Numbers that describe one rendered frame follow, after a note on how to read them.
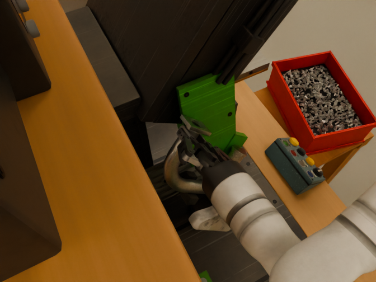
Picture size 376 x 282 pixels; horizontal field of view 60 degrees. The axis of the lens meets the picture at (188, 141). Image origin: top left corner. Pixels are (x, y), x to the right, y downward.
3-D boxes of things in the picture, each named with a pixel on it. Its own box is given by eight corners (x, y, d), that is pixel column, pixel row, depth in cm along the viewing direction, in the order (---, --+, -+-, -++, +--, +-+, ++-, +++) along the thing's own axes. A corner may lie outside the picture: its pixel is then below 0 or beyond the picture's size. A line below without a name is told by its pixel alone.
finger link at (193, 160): (211, 165, 52) (210, 158, 54) (186, 150, 51) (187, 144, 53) (202, 176, 53) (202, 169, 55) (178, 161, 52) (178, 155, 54)
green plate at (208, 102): (218, 126, 80) (212, 48, 65) (236, 147, 74) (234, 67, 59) (175, 145, 77) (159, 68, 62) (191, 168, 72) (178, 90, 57)
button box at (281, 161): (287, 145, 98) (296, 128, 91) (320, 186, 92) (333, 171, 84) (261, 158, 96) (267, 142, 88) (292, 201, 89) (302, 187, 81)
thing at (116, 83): (117, 99, 103) (89, 4, 74) (158, 176, 89) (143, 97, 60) (60, 121, 99) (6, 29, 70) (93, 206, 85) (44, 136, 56)
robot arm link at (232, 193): (184, 221, 51) (203, 253, 47) (227, 167, 48) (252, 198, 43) (221, 224, 57) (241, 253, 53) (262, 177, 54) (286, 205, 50)
